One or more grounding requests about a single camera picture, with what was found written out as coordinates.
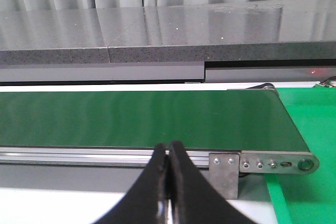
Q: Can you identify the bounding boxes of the aluminium conveyor side rail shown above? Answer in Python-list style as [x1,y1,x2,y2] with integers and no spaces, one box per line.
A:
[0,146,211,168]

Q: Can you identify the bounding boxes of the bright green mat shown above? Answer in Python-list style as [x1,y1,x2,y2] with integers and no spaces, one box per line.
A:
[266,86,336,224]

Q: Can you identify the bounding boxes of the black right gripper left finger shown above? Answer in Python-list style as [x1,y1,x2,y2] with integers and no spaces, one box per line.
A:
[96,144,167,223]

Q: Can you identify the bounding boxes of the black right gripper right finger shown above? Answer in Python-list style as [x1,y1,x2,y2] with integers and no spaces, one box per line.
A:
[169,141,253,223]

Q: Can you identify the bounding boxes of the conveyor end roller plate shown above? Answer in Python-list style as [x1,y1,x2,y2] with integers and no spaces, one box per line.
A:
[239,151,320,175]

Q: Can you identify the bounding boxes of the steel conveyor mounting bracket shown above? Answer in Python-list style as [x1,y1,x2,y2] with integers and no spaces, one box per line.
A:
[209,153,239,200]

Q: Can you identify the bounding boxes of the green conveyor belt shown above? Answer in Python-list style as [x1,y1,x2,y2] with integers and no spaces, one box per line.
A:
[1,89,308,152]

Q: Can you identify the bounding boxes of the grey stone counter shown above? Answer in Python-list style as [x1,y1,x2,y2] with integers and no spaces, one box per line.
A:
[1,0,335,84]

